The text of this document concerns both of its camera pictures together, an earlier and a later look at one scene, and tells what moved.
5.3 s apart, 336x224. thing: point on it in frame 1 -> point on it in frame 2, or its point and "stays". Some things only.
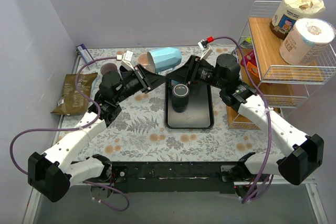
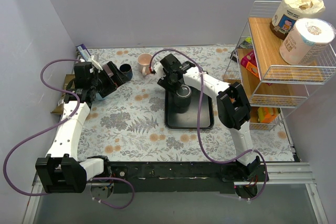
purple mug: [108, 67] stays
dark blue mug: [124, 71] stays
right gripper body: [192, 69] -> [163, 83]
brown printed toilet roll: [296, 5] stays
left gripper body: [143, 77] -> [112, 74]
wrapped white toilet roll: [306, 43] stays
